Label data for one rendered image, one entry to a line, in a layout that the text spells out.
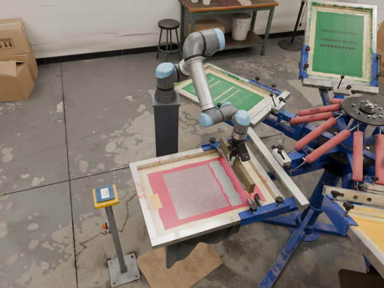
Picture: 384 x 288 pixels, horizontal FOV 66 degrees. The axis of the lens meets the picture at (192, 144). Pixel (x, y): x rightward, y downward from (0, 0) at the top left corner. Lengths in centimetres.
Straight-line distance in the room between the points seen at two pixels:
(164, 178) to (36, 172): 189
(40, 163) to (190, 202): 216
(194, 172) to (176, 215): 33
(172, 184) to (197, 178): 16
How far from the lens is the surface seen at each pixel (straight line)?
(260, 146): 198
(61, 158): 350
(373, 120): 205
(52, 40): 522
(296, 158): 198
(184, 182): 180
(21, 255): 289
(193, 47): 155
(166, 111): 202
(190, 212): 167
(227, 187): 180
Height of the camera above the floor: 233
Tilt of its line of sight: 42 degrees down
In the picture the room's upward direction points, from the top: 4 degrees clockwise
